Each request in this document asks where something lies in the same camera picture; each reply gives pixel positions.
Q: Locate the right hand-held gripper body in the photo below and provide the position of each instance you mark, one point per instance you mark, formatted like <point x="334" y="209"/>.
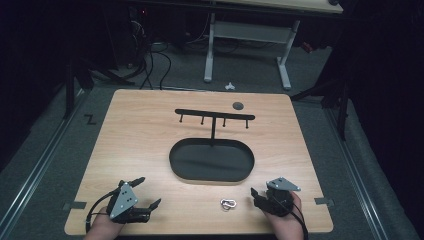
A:
<point x="279" y="198"/>

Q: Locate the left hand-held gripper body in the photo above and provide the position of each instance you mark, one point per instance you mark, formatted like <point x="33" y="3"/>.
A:
<point x="124" y="201"/>

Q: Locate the silver metal carabiner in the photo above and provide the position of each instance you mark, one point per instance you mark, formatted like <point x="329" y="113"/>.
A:
<point x="228" y="204"/>

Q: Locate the black hook rack with tray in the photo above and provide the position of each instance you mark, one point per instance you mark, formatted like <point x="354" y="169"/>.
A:
<point x="211" y="161"/>

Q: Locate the person's right hand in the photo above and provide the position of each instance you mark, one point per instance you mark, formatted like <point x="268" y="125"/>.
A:
<point x="288" y="228"/>

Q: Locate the person's left hand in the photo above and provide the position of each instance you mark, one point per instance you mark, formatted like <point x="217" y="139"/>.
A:
<point x="101" y="228"/>

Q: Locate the grey tape strip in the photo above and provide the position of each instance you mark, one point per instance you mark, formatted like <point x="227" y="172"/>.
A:
<point x="324" y="201"/>
<point x="76" y="205"/>

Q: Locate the black round table grommet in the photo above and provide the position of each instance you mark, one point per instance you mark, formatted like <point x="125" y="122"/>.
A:
<point x="238" y="106"/>

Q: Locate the black metal stand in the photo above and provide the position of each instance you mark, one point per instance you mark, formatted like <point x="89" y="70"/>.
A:
<point x="69" y="90"/>
<point x="342" y="110"/>

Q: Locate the small white floor object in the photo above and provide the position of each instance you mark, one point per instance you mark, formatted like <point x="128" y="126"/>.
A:
<point x="229" y="86"/>

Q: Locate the dark computer tower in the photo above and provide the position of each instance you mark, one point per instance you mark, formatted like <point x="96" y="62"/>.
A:
<point x="137" y="33"/>

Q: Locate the small red object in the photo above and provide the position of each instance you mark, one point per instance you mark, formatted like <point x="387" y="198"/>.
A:
<point x="307" y="47"/>

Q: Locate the white-legged desk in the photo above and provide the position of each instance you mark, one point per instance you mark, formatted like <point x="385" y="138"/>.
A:
<point x="253" y="31"/>

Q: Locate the metal floor rail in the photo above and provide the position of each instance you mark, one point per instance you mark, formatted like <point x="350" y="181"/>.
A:
<point x="36" y="173"/>
<point x="355" y="173"/>

